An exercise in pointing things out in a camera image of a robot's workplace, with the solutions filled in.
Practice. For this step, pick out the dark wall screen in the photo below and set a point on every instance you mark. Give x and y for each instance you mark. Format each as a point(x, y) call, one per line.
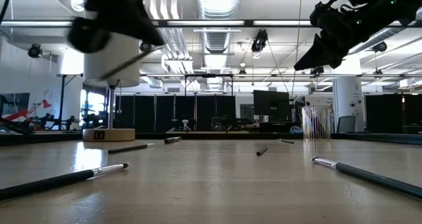
point(16, 102)

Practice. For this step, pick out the red desk lamp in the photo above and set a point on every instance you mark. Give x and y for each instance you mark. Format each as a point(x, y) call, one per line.
point(46, 103)

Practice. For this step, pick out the grey office chair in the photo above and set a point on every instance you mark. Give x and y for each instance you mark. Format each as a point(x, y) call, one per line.
point(346, 124)

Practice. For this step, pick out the thin black makeup brush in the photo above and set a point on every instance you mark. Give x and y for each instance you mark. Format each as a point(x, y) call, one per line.
point(49, 182)

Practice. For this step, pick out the silver ventilation duct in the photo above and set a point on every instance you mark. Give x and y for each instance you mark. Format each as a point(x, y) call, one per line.
point(217, 6)

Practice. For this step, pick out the white round pillar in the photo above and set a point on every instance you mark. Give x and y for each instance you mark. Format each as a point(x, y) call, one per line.
point(347, 99)

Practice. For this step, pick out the pen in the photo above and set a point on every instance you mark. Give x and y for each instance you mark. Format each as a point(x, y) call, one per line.
point(262, 150)
point(172, 140)
point(287, 141)
point(128, 148)
point(362, 175)

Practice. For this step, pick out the black metal stand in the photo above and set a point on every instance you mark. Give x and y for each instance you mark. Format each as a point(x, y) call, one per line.
point(62, 102)

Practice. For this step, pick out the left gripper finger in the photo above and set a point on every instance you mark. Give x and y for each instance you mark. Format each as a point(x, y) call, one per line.
point(150, 23)
point(140, 33)

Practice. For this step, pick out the clear ribbed glass cup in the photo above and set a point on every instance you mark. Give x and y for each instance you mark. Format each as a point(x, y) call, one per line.
point(316, 123)

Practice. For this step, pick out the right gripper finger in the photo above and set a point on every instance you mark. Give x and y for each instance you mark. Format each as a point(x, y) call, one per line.
point(329, 57)
point(314, 49)

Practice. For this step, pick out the black partition panels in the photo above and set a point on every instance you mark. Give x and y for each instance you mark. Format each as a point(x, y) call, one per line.
point(382, 113)
point(145, 113)

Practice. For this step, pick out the black overhead frame beam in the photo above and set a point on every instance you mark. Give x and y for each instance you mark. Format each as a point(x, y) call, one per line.
point(249, 23)

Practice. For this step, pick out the black computer monitor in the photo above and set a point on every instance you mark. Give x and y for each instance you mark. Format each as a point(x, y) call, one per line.
point(272, 105)

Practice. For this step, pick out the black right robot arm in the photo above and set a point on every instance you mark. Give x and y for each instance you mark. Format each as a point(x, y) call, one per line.
point(389, 3)

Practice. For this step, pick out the black ceiling camera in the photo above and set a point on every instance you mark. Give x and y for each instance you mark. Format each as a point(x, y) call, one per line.
point(34, 51)
point(379, 46)

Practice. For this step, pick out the black hanging camera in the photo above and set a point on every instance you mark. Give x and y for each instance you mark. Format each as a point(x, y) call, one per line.
point(260, 39)

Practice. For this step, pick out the black aluminium table frame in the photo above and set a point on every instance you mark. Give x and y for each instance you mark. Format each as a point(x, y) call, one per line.
point(214, 135)

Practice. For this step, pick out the small white stool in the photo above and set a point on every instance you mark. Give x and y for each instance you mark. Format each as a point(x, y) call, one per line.
point(186, 122)

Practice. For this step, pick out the white cylindrical cup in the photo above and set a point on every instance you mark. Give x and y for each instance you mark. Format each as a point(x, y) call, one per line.
point(95, 66)

